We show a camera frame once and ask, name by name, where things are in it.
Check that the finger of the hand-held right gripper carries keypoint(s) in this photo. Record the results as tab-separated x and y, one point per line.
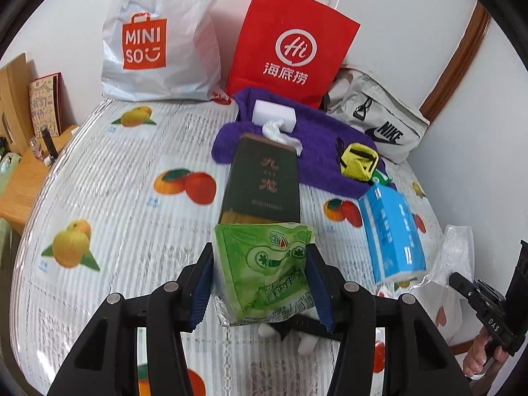
466	285
522	268

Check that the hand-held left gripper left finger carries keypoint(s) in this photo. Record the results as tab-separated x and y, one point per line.
202	297

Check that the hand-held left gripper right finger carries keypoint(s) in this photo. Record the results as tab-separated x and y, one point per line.
319	293

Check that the clear plastic bag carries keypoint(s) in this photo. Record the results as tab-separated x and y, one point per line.
453	251

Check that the green wet wipes packet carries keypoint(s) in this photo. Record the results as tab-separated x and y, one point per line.
264	272

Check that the blue tissue pack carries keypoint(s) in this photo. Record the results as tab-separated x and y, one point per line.
392	231

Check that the dark green tea tin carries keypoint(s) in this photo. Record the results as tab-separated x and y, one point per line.
260	181

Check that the yellow tape measure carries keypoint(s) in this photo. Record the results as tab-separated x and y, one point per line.
357	165

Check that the purple towel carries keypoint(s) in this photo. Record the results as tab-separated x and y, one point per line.
321	148

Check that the white tissue box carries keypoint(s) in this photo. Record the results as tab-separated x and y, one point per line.
272	111

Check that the person's right hand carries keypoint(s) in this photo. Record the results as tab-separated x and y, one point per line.
478	354

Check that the fruit print tablecloth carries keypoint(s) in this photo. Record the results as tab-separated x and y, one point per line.
123	214

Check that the grey waist bag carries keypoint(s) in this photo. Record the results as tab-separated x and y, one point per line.
392	107

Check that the small red white packet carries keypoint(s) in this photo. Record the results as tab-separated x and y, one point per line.
220	97

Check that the wooden nightstand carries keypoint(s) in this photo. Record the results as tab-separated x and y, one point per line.
24	185

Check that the small dark stick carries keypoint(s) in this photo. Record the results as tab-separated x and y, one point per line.
48	146

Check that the small glass jar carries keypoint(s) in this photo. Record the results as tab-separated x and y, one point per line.
35	147

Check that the red paper bag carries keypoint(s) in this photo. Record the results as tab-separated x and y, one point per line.
288	49

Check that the patterned notebook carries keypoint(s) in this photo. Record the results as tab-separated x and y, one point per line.
45	103

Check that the white plastic shopping bag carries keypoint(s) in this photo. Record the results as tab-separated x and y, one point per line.
165	29

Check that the wooden bed headboard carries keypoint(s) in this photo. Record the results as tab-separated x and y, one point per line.
16	99

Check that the brown wooden door frame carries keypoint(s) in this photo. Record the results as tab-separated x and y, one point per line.
458	62

